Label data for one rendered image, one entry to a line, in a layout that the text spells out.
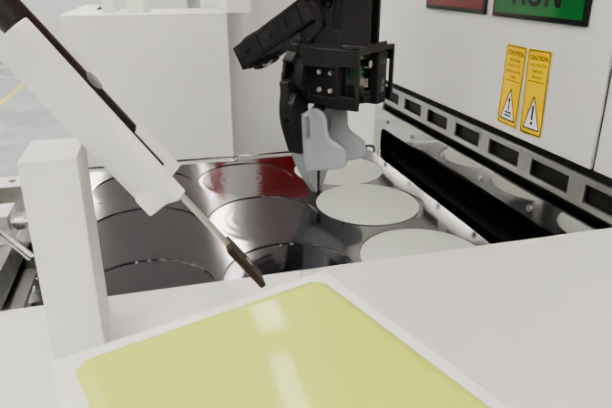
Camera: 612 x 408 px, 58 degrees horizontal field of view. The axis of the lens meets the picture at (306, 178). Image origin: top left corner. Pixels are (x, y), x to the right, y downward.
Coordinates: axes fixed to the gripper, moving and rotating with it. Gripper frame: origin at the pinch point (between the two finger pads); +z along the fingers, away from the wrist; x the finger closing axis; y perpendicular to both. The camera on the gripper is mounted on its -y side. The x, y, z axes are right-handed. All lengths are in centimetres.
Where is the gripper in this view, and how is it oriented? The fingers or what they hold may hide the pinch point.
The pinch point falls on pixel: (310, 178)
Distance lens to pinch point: 57.6
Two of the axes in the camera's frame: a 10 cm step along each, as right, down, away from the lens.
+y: 8.3, 1.9, -5.2
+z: 0.0, 9.4, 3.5
